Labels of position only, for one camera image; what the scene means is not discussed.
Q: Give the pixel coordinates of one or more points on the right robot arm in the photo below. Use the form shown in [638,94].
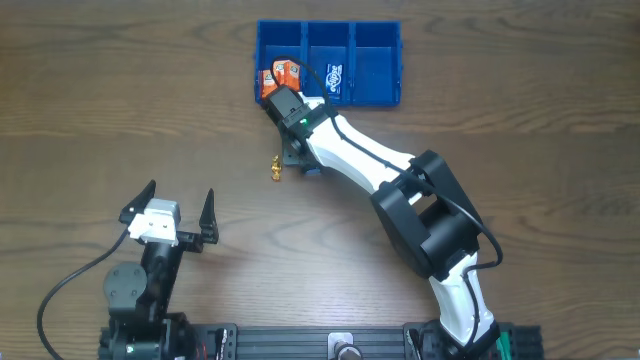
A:
[350,155]

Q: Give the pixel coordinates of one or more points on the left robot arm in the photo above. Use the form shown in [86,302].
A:
[125,287]

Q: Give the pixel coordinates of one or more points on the mounting rail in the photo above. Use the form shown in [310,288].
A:
[290,342]

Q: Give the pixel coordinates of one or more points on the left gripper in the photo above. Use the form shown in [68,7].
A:
[190,241]

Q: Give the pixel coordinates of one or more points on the gold candy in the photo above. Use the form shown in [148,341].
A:
[276,169]

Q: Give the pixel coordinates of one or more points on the blue tray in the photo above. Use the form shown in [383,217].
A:
[375,75]

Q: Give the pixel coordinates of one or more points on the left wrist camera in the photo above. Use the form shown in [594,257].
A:
[156,221]

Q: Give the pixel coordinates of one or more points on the blue candy pack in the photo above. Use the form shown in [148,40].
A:
[335,79]
[311,171]

